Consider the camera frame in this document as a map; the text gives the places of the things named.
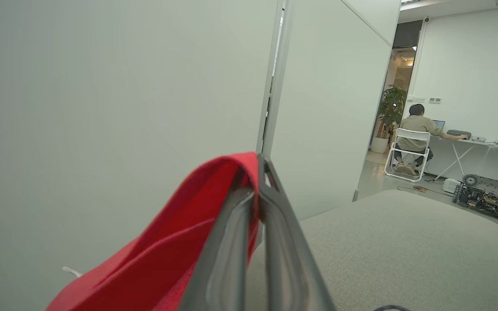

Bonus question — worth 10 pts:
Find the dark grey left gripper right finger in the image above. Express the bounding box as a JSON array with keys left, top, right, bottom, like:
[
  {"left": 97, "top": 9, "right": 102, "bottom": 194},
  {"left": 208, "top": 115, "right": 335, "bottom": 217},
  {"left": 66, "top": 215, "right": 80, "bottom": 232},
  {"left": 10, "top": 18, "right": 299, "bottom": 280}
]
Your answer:
[{"left": 258, "top": 154, "right": 336, "bottom": 311}]

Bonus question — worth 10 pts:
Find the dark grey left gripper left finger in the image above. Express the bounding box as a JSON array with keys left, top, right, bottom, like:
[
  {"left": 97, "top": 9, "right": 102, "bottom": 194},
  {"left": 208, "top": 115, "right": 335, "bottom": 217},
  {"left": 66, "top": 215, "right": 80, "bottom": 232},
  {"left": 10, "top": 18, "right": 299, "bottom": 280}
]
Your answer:
[{"left": 178, "top": 187, "right": 256, "bottom": 311}]

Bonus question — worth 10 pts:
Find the red clothing item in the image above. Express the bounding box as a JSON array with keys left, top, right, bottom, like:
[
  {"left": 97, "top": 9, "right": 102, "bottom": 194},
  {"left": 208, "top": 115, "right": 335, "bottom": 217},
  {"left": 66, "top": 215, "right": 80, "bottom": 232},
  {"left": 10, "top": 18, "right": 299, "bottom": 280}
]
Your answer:
[{"left": 46, "top": 152, "right": 262, "bottom": 311}]

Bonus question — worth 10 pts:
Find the grey fabric sofa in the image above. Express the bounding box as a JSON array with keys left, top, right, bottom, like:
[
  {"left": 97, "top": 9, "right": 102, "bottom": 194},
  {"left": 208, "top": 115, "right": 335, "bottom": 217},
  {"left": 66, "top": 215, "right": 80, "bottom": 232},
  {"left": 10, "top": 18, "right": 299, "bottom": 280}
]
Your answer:
[{"left": 245, "top": 189, "right": 498, "bottom": 311}]

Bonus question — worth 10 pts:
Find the white partition panel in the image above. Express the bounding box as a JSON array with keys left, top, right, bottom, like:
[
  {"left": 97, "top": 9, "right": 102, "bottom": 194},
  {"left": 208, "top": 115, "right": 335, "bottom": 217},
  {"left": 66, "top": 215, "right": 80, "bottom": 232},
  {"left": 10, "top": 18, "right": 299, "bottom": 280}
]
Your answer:
[{"left": 261, "top": 0, "right": 402, "bottom": 222}]

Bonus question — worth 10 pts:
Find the white folding chair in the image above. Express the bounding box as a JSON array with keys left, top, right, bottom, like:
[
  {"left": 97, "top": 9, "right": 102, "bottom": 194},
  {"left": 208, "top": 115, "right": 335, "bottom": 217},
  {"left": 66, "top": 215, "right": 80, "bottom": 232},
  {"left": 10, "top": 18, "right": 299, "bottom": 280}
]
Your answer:
[{"left": 384, "top": 128, "right": 431, "bottom": 183}]

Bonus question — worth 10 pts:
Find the potted green plant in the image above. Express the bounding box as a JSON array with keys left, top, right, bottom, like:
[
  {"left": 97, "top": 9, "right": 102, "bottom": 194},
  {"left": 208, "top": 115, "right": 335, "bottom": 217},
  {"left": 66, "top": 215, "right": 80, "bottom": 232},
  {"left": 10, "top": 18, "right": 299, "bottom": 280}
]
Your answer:
[{"left": 370, "top": 85, "right": 408, "bottom": 154}]

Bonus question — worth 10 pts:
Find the seated person in beige shirt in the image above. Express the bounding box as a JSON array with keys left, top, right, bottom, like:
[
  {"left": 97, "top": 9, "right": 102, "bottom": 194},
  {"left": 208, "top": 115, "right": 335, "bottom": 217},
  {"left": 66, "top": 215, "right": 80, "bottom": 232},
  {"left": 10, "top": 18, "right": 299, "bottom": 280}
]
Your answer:
[{"left": 393, "top": 104, "right": 468, "bottom": 176}]

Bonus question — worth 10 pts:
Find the white desk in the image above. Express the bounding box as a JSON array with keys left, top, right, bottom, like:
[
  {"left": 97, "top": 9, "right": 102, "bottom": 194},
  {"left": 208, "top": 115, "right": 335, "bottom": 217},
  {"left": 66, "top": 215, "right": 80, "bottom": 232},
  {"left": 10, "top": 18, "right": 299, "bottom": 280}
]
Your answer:
[{"left": 430, "top": 135, "right": 498, "bottom": 181}]

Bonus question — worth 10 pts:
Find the wheeled robot chassis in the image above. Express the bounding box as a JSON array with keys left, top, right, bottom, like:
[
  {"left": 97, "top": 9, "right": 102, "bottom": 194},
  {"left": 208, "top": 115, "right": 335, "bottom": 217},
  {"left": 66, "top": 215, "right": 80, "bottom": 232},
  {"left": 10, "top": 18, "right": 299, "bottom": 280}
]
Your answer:
[{"left": 452, "top": 139, "right": 498, "bottom": 228}]

